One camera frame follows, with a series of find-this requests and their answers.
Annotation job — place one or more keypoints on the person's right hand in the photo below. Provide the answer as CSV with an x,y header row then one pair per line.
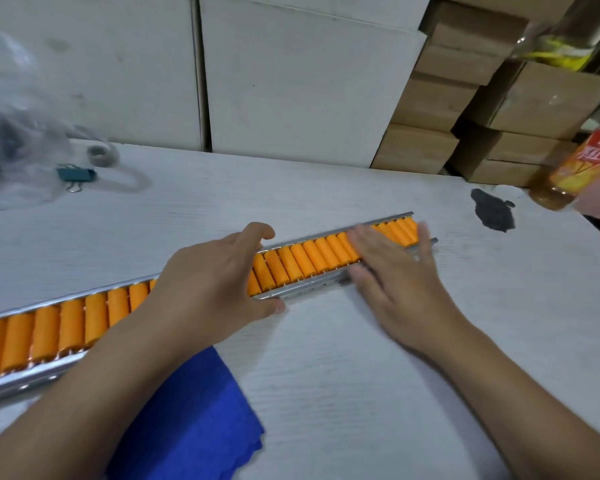
x,y
405,289

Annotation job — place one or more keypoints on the person's left hand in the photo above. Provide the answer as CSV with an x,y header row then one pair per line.
x,y
205,289

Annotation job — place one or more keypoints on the person's right thumb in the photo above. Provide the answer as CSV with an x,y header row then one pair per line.
x,y
362,284

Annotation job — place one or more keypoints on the person's left thumb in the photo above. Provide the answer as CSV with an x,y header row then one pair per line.
x,y
267,307

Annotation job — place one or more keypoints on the metal track with orange rollers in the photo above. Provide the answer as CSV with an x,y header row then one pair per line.
x,y
45,334

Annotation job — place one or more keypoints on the person's right forearm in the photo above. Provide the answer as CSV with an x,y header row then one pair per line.
x,y
520,409

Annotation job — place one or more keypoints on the person's left forearm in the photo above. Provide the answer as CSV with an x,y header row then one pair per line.
x,y
80,409

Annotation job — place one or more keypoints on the blue cloth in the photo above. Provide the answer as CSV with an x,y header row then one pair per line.
x,y
195,424

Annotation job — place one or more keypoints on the large white cardboard box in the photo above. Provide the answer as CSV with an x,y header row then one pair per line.
x,y
95,69
305,84

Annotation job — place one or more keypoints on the stack of brown cardboard boxes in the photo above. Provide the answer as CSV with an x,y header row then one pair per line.
x,y
480,94

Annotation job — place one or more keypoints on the small grey tape roll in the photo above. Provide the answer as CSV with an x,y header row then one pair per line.
x,y
102,154

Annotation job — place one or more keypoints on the teal binder clip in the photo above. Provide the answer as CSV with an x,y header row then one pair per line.
x,y
76,173

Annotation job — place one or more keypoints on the drink bottle with orange label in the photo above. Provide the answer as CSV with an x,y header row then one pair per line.
x,y
575,169

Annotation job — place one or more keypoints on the clear plastic bag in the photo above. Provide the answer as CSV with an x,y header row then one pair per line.
x,y
20,119

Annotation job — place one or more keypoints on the clear bottle with yellow label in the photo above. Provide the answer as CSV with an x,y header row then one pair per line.
x,y
562,44

